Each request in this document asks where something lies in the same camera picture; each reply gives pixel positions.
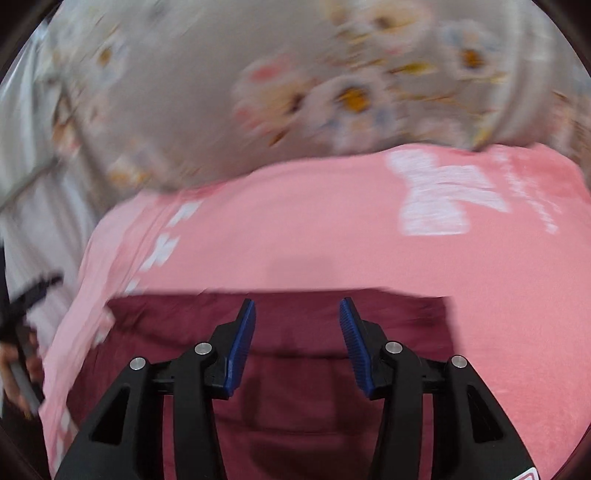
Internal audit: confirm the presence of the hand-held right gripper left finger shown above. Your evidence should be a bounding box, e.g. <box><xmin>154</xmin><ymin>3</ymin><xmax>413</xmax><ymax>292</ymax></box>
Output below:
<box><xmin>54</xmin><ymin>298</ymin><xmax>257</xmax><ymax>480</ymax></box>

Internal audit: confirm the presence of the pink printed blanket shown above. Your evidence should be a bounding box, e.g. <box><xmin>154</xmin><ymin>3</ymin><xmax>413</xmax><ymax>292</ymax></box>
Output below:
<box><xmin>39</xmin><ymin>142</ymin><xmax>591</xmax><ymax>480</ymax></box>

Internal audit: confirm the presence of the maroon puffer jacket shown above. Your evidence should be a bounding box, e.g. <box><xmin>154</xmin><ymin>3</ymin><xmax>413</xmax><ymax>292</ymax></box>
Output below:
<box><xmin>69</xmin><ymin>287</ymin><xmax>463</xmax><ymax>480</ymax></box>

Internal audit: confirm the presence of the person's left hand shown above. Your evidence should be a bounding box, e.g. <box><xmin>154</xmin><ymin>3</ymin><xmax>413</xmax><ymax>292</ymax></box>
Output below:
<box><xmin>0</xmin><ymin>331</ymin><xmax>45</xmax><ymax>420</ymax></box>

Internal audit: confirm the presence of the white curtain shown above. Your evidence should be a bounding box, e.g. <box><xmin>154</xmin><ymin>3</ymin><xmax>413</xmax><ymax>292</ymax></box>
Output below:
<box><xmin>0</xmin><ymin>28</ymin><xmax>109</xmax><ymax>333</ymax></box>

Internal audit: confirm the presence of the grey floral quilt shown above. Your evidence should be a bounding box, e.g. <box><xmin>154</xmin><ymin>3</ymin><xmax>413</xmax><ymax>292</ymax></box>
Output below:
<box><xmin>37</xmin><ymin>0</ymin><xmax>583</xmax><ymax>195</ymax></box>

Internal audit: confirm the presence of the beige cloth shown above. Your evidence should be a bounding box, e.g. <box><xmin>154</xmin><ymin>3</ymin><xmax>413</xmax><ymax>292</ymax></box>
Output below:
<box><xmin>547</xmin><ymin>69</ymin><xmax>591</xmax><ymax>185</ymax></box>

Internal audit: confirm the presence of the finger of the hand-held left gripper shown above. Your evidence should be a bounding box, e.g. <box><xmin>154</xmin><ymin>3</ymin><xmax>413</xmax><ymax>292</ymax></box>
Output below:
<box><xmin>21</xmin><ymin>271</ymin><xmax>64</xmax><ymax>302</ymax></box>

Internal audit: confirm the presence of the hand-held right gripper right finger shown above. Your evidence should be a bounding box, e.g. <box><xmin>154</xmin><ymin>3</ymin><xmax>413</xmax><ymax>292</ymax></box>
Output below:
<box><xmin>339</xmin><ymin>297</ymin><xmax>539</xmax><ymax>480</ymax></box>

